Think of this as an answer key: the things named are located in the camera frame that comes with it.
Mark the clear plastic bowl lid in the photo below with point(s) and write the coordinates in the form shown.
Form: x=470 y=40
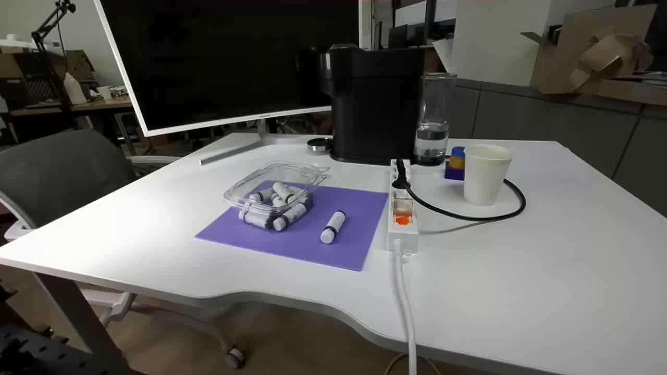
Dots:
x=277 y=173

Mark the clear plastic bowl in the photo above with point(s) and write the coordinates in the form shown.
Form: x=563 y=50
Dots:
x=242 y=193

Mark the white cylinder with black cap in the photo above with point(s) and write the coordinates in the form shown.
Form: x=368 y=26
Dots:
x=281 y=193
x=254 y=217
x=254 y=198
x=332 y=228
x=288 y=217

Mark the small black round cap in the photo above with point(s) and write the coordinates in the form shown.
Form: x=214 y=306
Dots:
x=320 y=145

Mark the purple mat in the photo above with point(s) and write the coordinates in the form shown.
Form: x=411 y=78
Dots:
x=305 y=233

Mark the white power strip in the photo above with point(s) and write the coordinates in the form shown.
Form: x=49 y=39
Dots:
x=402 y=215

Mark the black coffee machine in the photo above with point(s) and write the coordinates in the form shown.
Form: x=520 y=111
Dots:
x=376 y=105

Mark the clear glass carafe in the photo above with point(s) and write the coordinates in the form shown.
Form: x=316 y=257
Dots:
x=432 y=132

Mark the blue and yellow block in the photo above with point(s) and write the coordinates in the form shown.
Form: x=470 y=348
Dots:
x=455 y=164

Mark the white paper cup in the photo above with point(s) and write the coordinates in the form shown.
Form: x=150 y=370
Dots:
x=485 y=178

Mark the large white-framed monitor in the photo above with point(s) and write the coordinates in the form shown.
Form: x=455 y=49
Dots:
x=229 y=55

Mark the grey office chair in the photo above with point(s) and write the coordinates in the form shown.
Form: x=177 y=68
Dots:
x=58 y=173

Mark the wooden background desk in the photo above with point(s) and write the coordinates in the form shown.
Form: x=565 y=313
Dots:
x=69 y=107

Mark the white plastic bottle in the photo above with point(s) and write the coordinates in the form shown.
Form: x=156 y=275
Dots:
x=74 y=89

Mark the grey table leg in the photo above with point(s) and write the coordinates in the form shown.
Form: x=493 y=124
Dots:
x=80 y=316

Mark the brown cardboard box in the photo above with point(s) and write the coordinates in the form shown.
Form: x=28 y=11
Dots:
x=591 y=59

